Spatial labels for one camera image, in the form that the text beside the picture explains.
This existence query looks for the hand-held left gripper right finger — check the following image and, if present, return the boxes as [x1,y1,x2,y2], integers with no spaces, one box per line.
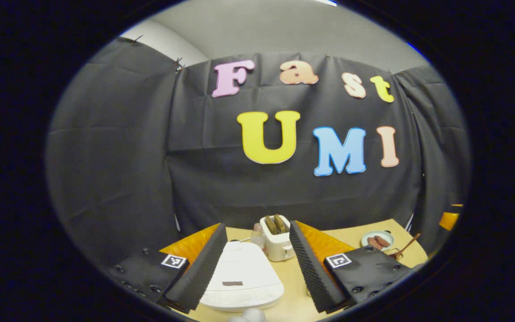
[289,220,414,313]

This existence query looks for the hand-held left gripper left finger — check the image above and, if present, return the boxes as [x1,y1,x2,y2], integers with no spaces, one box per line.
[108,223,228,314]

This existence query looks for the wooden spoon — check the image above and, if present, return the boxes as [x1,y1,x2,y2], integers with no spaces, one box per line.
[394,233,421,261]

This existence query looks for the clear chopstick holder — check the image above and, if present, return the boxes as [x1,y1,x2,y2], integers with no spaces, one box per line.
[385,245,412,262]

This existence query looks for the white toaster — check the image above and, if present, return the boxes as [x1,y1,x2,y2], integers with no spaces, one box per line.
[260,215,296,262]

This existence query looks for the clear plastic water bottle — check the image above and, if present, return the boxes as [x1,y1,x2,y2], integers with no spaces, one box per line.
[251,223,267,251]

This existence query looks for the pale green plate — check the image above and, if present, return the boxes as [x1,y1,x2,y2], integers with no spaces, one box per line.
[361,230,394,251]

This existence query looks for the black backdrop cloth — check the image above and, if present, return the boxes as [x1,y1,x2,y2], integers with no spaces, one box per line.
[45,37,472,269]

